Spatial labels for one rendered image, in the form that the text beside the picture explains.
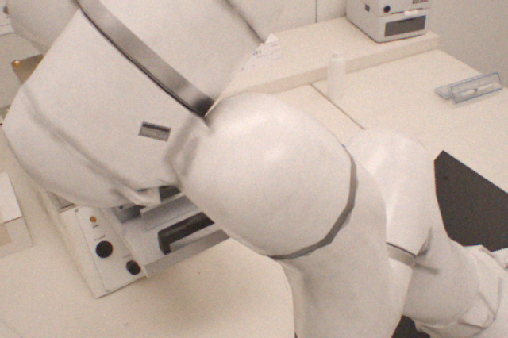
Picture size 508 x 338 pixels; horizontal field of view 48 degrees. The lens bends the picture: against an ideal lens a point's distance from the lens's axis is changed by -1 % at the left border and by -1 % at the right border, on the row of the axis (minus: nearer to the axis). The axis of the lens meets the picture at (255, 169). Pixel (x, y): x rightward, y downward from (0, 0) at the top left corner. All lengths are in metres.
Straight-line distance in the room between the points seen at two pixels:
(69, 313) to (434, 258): 0.75
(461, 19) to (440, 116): 0.95
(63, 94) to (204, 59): 0.09
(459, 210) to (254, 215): 0.63
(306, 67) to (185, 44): 1.46
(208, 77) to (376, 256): 0.23
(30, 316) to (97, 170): 0.86
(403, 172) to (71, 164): 0.34
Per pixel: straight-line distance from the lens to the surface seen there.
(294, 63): 1.82
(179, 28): 0.35
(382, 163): 0.59
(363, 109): 1.68
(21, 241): 1.34
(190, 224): 0.92
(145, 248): 0.95
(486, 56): 2.81
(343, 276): 0.50
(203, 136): 0.37
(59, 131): 0.37
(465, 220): 0.96
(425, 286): 0.69
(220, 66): 0.37
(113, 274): 1.18
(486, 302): 0.78
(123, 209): 0.99
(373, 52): 1.91
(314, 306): 0.55
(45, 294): 1.24
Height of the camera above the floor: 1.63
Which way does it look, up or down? 37 degrees down
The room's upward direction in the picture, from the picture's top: 3 degrees counter-clockwise
